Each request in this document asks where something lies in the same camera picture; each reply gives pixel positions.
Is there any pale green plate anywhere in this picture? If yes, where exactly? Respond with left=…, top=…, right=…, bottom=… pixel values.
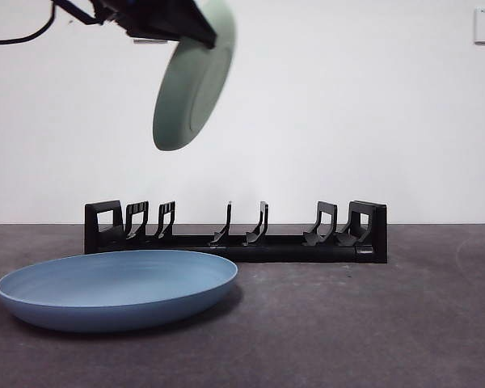
left=152, top=0, right=238, bottom=153

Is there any blue plate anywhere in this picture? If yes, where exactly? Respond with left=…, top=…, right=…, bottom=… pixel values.
left=0, top=249, right=239, bottom=333

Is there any black plate rack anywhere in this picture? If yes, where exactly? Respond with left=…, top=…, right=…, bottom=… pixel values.
left=83, top=200, right=388, bottom=264

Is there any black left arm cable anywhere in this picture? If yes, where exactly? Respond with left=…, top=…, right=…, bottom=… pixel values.
left=0, top=2, right=57, bottom=45

